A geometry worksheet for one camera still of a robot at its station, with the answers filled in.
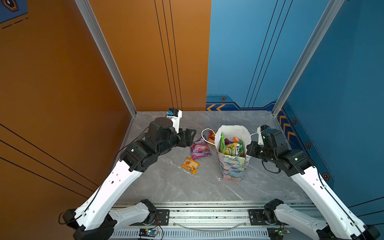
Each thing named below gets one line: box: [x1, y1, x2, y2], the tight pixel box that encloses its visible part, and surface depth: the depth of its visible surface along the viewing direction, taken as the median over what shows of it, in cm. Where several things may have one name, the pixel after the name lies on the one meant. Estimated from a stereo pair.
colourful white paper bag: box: [215, 125, 252, 181], surface depth 77 cm
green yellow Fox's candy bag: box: [225, 141, 244, 157], surface depth 79 cm
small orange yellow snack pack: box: [181, 156, 201, 175], surface depth 92 cm
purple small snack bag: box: [190, 137, 212, 160], surface depth 96 cm
